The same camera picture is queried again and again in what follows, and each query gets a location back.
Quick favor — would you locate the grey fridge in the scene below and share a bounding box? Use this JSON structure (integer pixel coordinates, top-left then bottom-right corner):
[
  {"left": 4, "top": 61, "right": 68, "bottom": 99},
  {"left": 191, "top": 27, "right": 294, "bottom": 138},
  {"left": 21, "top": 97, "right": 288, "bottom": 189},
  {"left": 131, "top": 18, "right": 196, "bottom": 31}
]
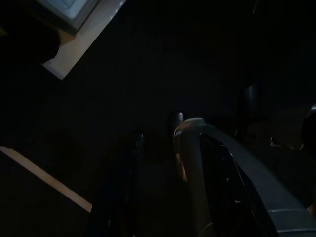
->
[{"left": 31, "top": 0, "right": 102, "bottom": 35}]

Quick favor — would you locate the black floor mat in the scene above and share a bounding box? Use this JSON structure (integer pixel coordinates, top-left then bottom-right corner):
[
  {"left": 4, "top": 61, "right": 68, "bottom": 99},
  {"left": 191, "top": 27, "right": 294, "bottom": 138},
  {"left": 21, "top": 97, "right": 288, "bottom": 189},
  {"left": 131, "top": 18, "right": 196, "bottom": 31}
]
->
[{"left": 0, "top": 0, "right": 316, "bottom": 223}]

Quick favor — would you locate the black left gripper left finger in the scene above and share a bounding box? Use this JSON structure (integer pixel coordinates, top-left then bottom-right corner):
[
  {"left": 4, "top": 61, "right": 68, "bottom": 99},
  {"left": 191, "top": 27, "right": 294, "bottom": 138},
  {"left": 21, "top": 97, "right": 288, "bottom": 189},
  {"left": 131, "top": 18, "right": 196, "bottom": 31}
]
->
[{"left": 82, "top": 134, "right": 145, "bottom": 237}]

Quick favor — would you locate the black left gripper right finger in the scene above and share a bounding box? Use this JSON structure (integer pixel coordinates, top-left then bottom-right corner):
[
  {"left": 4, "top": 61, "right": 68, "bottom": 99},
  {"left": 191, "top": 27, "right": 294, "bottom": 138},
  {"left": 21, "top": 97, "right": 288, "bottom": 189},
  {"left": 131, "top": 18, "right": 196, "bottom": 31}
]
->
[{"left": 201, "top": 133, "right": 277, "bottom": 237}]

